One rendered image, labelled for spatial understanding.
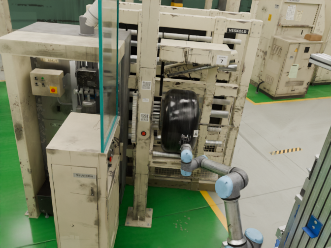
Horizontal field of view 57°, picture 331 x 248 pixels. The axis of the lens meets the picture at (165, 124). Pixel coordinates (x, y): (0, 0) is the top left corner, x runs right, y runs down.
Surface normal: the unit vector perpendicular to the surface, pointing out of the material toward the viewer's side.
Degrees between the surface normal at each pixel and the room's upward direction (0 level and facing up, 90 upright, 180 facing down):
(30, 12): 90
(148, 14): 90
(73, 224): 90
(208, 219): 0
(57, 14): 90
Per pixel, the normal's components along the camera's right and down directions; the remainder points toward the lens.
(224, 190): -0.82, 0.09
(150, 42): -0.03, 0.47
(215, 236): 0.08, -0.88
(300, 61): 0.35, 0.47
